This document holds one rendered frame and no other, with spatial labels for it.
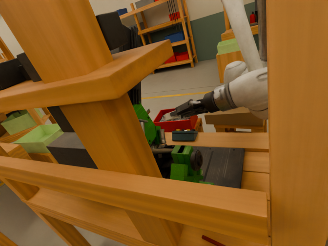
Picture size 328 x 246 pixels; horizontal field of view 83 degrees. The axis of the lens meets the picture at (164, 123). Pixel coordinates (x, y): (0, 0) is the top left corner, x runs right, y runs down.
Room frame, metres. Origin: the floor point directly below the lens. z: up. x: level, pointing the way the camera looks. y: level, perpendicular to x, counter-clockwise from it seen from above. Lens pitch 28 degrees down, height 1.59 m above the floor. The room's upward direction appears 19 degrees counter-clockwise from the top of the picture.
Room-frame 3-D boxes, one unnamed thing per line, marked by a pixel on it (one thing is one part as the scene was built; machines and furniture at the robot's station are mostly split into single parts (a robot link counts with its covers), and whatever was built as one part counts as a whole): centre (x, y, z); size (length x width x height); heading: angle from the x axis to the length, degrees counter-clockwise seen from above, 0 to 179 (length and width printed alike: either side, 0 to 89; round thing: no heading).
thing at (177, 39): (6.81, -0.34, 1.10); 3.01 x 0.55 x 2.20; 55
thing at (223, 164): (0.85, 0.22, 0.89); 1.10 x 0.42 x 0.02; 57
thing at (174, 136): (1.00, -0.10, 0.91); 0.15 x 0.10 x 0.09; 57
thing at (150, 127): (0.86, 0.12, 1.17); 0.13 x 0.12 x 0.20; 57
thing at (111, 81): (0.63, 0.36, 1.52); 0.90 x 0.25 x 0.04; 57
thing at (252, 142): (1.09, 0.07, 0.82); 1.50 x 0.14 x 0.15; 57
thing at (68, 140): (0.80, 0.39, 1.07); 0.30 x 0.18 x 0.34; 57
